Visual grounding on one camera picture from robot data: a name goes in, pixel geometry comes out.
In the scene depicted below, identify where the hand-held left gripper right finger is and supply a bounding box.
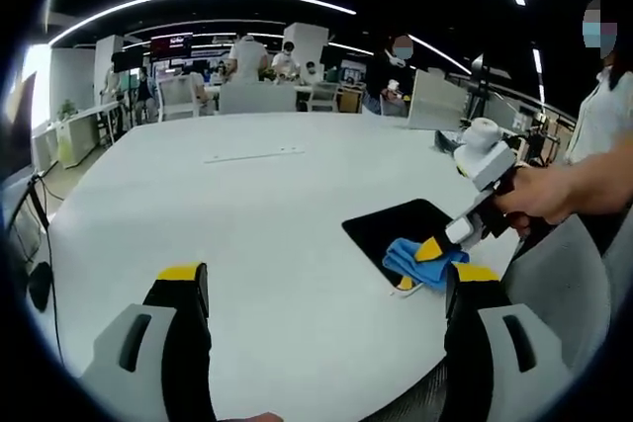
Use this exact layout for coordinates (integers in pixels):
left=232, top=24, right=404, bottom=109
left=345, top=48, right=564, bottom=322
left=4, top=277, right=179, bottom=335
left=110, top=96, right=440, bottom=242
left=442, top=262, right=571, bottom=422

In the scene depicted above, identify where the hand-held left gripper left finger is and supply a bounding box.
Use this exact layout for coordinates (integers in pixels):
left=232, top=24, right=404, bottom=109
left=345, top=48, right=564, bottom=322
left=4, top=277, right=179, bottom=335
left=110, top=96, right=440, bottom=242
left=80, top=261, right=220, bottom=422

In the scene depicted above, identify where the blue cleaning cloth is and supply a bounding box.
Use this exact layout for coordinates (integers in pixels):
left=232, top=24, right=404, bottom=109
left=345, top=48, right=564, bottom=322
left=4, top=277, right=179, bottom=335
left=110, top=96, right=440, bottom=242
left=382, top=237, right=472, bottom=291

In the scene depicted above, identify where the black mat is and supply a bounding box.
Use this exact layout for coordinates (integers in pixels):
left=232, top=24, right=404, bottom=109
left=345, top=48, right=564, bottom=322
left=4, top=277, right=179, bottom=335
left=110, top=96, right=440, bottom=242
left=341, top=198, right=459, bottom=301

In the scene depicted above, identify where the person's right hand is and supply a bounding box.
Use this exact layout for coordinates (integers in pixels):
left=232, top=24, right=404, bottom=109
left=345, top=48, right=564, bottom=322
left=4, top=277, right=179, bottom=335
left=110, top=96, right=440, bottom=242
left=492, top=166, right=579, bottom=239

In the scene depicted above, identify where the person's left hand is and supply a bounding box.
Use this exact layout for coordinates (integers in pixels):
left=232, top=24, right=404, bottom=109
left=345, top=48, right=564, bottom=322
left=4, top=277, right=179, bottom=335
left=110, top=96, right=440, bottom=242
left=235, top=411, right=284, bottom=422

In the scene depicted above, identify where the dark grey curved object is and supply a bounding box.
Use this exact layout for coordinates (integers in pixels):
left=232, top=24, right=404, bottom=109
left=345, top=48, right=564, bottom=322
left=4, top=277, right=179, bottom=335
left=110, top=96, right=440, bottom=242
left=433, top=128, right=464, bottom=156

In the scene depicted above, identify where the black tripod stand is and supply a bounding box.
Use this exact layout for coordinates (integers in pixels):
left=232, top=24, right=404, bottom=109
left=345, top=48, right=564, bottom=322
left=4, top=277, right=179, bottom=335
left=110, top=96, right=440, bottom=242
left=466, top=51, right=513, bottom=123

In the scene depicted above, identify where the light grey panel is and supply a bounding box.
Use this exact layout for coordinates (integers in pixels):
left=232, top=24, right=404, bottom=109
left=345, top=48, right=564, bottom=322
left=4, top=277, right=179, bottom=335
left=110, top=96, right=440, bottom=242
left=406, top=67, right=468, bottom=133

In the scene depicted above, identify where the grey mesh office chair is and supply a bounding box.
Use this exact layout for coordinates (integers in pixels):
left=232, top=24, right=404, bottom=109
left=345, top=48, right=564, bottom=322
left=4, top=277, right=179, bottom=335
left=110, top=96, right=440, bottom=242
left=501, top=204, right=633, bottom=379

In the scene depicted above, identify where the black oval object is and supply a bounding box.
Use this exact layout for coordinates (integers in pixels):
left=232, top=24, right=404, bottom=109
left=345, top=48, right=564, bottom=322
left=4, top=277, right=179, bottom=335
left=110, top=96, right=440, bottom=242
left=26, top=261, right=54, bottom=313

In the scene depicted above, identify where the white mesh chair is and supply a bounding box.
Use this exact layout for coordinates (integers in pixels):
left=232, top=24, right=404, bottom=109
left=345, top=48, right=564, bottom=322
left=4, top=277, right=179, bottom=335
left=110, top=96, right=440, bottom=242
left=308, top=81, right=343, bottom=114
left=156, top=76, right=202, bottom=123

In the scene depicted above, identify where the white cabinet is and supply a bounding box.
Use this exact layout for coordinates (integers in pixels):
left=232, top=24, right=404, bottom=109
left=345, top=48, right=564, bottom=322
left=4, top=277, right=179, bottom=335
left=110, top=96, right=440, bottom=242
left=46, top=113, right=123, bottom=172

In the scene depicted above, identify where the light grey partition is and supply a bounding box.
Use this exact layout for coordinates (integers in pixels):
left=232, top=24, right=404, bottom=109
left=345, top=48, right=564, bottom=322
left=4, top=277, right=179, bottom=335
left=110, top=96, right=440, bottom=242
left=218, top=81, right=299, bottom=115

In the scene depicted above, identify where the green potted plant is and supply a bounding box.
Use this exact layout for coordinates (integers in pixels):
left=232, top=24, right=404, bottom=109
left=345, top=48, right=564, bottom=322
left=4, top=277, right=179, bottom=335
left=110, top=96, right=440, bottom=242
left=55, top=99, right=80, bottom=123

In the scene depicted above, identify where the large black screen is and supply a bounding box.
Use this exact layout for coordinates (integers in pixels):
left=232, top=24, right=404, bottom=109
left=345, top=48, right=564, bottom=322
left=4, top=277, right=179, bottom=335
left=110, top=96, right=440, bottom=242
left=0, top=70, right=39, bottom=182

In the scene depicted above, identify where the black cable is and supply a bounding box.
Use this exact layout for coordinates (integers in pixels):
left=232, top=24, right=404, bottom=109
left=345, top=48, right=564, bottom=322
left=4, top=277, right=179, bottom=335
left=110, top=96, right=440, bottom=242
left=29, top=172, right=68, bottom=370

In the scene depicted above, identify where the red lit wall screen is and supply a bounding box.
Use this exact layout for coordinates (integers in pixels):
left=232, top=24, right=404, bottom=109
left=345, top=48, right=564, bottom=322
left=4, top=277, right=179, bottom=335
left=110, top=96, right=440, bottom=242
left=149, top=35, right=194, bottom=59

